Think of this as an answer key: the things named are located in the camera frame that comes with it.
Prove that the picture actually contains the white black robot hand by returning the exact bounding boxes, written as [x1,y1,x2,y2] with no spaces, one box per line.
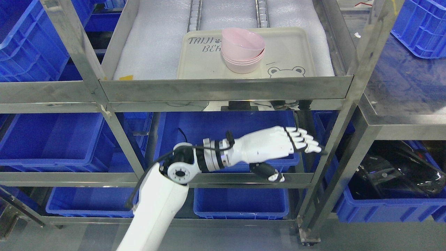
[225,126,322,183]

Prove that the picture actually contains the pink ikea bowl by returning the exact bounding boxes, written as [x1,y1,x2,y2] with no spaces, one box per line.
[221,28,266,61]

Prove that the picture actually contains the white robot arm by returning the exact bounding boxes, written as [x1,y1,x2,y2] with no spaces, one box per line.
[117,135,235,251]

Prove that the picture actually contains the steel shelf table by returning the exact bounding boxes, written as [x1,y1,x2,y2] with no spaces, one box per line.
[360,34,446,141]

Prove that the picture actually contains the stacked pink bowls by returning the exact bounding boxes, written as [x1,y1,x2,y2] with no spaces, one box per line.
[221,50,265,74]

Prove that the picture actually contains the beige bear tray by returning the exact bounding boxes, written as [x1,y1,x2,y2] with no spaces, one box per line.
[177,27,317,79]

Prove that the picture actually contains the blue bin with helmet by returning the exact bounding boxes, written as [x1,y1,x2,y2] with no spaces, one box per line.
[312,111,446,223]

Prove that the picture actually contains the steel storage rack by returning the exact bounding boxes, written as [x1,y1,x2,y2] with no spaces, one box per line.
[1,0,403,243]

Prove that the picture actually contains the black helmet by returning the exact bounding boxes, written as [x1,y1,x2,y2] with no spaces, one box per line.
[348,141,445,200]

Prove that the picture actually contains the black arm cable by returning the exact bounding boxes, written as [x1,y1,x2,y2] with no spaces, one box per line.
[125,131,235,210]

